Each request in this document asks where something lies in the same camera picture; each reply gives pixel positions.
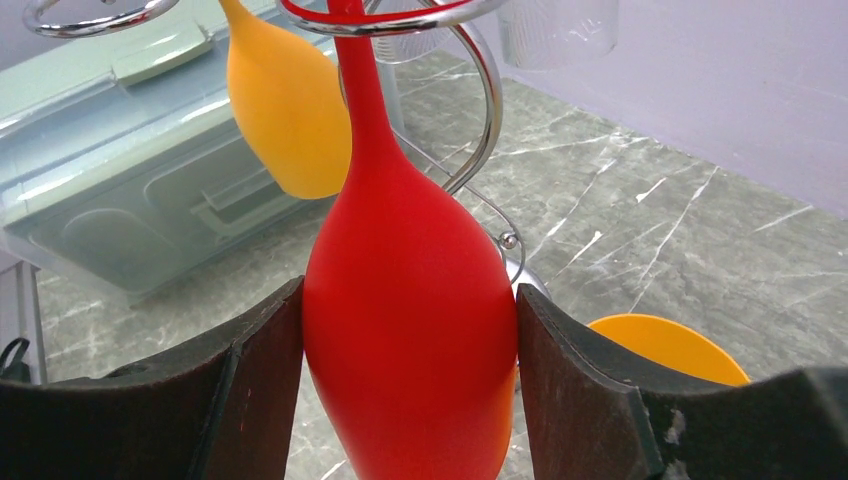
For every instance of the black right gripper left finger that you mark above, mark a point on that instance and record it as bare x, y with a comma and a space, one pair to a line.
217, 406

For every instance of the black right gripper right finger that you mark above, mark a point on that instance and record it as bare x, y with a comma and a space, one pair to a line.
595, 410

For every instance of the red plastic goblet back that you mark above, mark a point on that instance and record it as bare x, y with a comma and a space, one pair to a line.
408, 315

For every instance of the orange plastic goblet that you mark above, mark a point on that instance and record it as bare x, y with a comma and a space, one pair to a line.
671, 345
286, 100

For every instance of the clear ribbed wine glass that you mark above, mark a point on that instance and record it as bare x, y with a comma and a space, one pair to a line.
544, 35
398, 49

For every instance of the orange plastic goblet back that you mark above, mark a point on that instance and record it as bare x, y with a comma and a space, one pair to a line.
671, 345

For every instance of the green plastic storage box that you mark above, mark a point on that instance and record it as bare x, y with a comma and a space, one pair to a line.
122, 165

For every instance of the aluminium frame rail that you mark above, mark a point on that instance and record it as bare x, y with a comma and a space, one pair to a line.
22, 344

